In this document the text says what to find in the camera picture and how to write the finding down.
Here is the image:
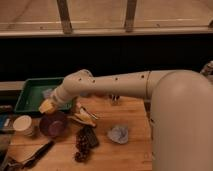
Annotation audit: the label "dark scrubbing pad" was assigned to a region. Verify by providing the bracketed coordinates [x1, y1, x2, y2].
[83, 126, 99, 148]

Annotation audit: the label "white stacked cups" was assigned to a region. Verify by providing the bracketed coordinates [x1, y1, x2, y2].
[13, 115, 35, 137]

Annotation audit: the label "crumpled blue-white cloth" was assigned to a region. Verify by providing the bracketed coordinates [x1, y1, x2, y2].
[107, 125, 129, 144]

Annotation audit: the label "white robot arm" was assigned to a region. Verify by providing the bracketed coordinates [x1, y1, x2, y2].
[39, 70, 213, 171]

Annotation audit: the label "purple bowl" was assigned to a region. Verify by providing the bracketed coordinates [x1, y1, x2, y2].
[39, 111, 68, 138]

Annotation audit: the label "blue sponge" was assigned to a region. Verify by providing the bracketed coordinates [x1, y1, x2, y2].
[42, 89, 53, 99]

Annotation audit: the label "black handled knife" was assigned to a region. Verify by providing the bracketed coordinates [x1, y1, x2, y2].
[23, 141, 54, 168]

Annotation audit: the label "silver spoon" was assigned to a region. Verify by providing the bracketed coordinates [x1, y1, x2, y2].
[81, 107, 99, 120]

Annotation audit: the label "green plastic tray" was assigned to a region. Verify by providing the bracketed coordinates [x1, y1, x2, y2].
[14, 77, 63, 116]

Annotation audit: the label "yellow apple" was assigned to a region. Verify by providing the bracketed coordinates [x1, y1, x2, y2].
[39, 99, 55, 114]

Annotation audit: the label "dark grape bunch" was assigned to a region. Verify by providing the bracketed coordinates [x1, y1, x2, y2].
[74, 130, 91, 162]

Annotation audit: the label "blue box at left edge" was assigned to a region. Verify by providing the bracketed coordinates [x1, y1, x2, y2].
[0, 115, 12, 132]

